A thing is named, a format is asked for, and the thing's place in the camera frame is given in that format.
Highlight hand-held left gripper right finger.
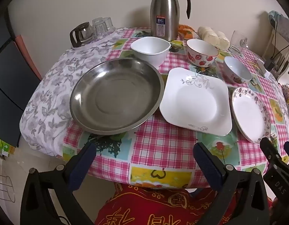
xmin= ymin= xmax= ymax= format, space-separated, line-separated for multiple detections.
xmin=193 ymin=141 xmax=270 ymax=225

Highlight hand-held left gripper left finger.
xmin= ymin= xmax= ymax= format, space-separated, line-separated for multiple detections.
xmin=20 ymin=142 xmax=97 ymax=225

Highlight round floral plate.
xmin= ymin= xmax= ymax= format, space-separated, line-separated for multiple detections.
xmin=231 ymin=87 xmax=272 ymax=144

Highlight white square plate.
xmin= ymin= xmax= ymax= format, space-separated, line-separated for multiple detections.
xmin=159 ymin=67 xmax=232 ymax=136

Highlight stainless steel basin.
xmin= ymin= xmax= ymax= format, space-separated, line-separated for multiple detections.
xmin=69 ymin=58 xmax=165 ymax=136

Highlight small floral bowl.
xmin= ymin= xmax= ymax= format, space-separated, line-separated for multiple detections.
xmin=223 ymin=56 xmax=252 ymax=85

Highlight red rim strawberry bowl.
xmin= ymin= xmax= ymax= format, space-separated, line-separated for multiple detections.
xmin=186 ymin=39 xmax=219 ymax=67

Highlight plain white bowl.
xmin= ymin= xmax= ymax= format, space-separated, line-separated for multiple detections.
xmin=130 ymin=37 xmax=171 ymax=68

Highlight pink checkered tablecloth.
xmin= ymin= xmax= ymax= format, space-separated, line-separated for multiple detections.
xmin=62 ymin=27 xmax=289 ymax=189

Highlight colourful snack packets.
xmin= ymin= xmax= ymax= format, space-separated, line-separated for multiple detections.
xmin=281 ymin=84 xmax=289 ymax=105

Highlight white chair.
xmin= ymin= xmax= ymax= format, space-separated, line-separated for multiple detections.
xmin=261 ymin=16 xmax=289 ymax=87

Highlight red cushion gold characters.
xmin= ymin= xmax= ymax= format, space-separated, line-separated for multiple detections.
xmin=94 ymin=181 xmax=231 ymax=225

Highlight green carton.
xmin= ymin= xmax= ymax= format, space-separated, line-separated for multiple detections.
xmin=0 ymin=136 xmax=17 ymax=161

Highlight grey floral cloth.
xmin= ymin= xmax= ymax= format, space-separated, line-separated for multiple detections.
xmin=20 ymin=28 xmax=122 ymax=157

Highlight white power strip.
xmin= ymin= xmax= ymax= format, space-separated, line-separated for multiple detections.
xmin=256 ymin=60 xmax=271 ymax=78

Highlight dark cabinet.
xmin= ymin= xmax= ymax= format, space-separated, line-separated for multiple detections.
xmin=0 ymin=9 xmax=42 ymax=141

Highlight clear glass mug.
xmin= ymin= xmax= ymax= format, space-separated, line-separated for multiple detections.
xmin=229 ymin=30 xmax=249 ymax=55

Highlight pale cloth bag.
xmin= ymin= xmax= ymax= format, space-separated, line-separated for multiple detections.
xmin=268 ymin=10 xmax=289 ymax=44

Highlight salmon board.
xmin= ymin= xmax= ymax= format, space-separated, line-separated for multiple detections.
xmin=14 ymin=35 xmax=43 ymax=81

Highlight bag of steamed buns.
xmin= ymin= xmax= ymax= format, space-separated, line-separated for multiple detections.
xmin=197 ymin=26 xmax=231 ymax=51

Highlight orange snack packet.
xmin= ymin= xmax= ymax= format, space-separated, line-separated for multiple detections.
xmin=178 ymin=24 xmax=196 ymax=40

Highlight stainless steel thermos jug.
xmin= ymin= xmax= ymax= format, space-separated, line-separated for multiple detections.
xmin=150 ymin=0 xmax=191 ymax=41

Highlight wire basket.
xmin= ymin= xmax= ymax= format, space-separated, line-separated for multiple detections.
xmin=0 ymin=173 xmax=16 ymax=203

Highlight black cable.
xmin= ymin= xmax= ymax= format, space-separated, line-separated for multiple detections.
xmin=271 ymin=14 xmax=289 ymax=62

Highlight glass coffee pot black handle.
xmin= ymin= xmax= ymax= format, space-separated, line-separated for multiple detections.
xmin=69 ymin=22 xmax=96 ymax=48

